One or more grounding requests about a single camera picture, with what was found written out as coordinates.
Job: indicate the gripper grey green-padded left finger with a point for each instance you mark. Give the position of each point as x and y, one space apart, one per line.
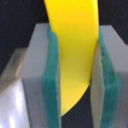
30 84

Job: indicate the gripper grey green-padded right finger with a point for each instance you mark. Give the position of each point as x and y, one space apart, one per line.
109 85

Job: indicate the yellow toy banana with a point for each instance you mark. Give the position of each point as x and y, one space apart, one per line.
76 24

